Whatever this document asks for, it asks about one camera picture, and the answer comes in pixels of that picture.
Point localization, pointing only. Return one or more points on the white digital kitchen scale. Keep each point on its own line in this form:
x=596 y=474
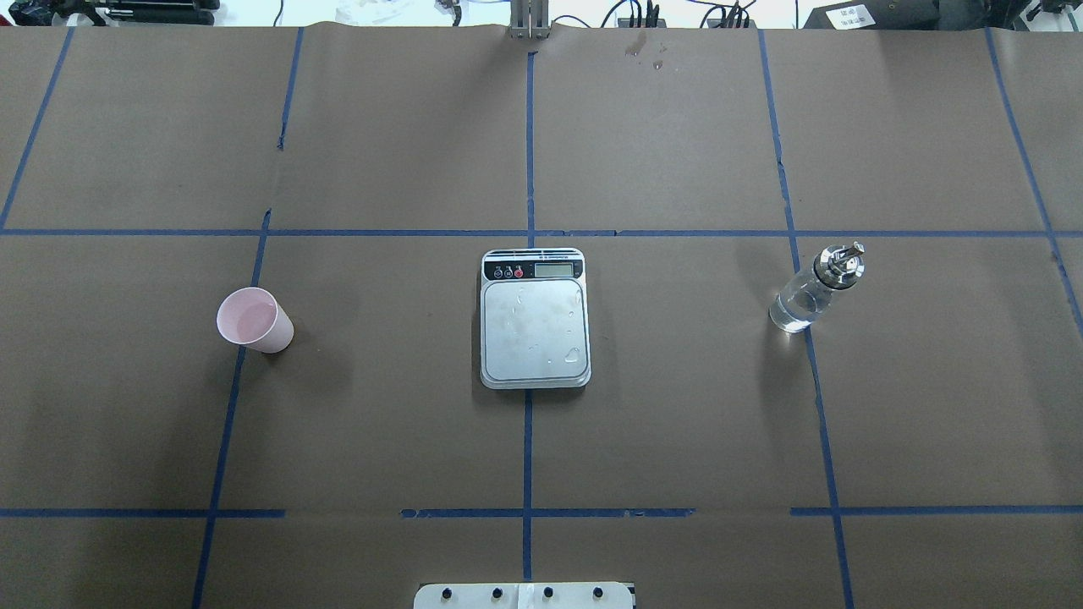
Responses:
x=534 y=319

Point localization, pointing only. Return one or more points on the black box with white label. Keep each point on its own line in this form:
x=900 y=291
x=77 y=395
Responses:
x=874 y=15

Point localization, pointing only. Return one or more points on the pink plastic cup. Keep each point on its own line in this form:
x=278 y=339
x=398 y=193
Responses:
x=252 y=318

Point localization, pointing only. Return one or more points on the aluminium frame post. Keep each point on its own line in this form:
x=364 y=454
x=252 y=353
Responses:
x=529 y=20

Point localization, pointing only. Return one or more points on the clear glass sauce bottle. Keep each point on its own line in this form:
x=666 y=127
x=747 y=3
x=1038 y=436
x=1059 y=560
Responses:
x=808 y=294

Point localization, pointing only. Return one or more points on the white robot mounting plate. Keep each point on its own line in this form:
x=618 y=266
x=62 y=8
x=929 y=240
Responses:
x=589 y=594

